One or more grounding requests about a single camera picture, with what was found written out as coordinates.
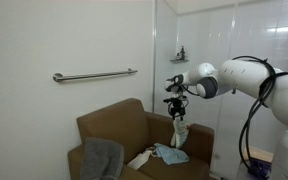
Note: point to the white patterned towel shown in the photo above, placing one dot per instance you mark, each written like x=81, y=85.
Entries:
x=180, y=133

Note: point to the brown leather armchair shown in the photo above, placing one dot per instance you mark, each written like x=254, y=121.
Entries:
x=117, y=123

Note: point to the glass shower shelf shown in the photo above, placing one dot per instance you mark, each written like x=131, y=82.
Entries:
x=179, y=60

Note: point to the wooden bench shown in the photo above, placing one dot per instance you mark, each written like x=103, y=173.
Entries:
x=259, y=154

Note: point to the metal towel bar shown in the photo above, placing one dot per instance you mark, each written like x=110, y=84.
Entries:
x=94, y=75

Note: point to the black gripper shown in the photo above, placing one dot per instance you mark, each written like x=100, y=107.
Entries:
x=177, y=107

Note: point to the gray towel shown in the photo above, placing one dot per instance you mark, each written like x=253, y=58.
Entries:
x=100, y=160

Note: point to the light blue cloth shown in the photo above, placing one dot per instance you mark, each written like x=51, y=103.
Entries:
x=172, y=155

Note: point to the glass shower door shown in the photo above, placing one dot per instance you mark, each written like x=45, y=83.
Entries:
x=200, y=30

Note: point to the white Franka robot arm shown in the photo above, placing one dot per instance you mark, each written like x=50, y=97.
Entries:
x=284, y=93

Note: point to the purple blue object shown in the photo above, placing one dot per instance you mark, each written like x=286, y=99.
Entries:
x=260, y=168

